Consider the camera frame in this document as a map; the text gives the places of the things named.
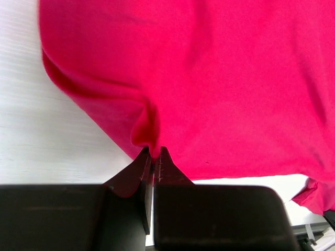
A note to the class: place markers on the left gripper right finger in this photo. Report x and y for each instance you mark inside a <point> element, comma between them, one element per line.
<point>215,217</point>

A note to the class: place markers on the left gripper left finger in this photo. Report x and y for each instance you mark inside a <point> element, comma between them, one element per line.
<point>114,215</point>

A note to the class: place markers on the magenta t shirt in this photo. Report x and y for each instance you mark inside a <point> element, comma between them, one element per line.
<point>232,88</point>

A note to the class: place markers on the aluminium table rail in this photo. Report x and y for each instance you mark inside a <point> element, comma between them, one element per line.
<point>310,230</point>

